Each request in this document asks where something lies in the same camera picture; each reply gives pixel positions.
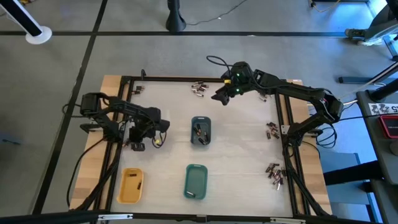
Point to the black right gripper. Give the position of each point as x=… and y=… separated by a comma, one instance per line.
x=241, y=79

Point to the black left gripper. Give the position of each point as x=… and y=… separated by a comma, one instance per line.
x=141, y=133

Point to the black and silver AAA battery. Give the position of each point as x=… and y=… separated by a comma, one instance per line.
x=195, y=92

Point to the slate blue plastic bin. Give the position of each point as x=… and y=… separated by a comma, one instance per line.
x=194, y=119

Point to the yellow plastic bin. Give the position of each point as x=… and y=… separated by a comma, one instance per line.
x=127, y=194

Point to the green plastic bin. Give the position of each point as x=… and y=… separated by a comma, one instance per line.
x=196, y=180

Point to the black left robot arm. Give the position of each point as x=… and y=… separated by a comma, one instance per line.
x=124, y=107

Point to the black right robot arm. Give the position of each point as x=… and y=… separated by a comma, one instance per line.
x=295, y=90

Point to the lone silver AAA battery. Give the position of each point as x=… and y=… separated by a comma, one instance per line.
x=263, y=99

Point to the white mounting plate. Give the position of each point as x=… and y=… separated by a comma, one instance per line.
x=285, y=129

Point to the black floor stand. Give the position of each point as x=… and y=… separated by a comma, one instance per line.
x=175, y=21

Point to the black floor stand bar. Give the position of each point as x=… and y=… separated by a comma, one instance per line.
x=357, y=80

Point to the white round stand base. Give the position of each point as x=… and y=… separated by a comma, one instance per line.
x=43, y=35

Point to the black desk leg bar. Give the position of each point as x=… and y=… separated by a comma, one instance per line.
x=351, y=174

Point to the printed marker sheet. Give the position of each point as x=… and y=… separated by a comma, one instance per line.
x=382, y=109

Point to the red and black device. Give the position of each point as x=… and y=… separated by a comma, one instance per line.
x=390, y=126

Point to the dark side desk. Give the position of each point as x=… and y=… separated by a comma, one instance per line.
x=382, y=161

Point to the black slanted stand pole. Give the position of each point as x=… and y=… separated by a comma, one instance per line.
x=18, y=14

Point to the silver frame bracket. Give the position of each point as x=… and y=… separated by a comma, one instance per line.
x=287, y=221
x=115, y=216

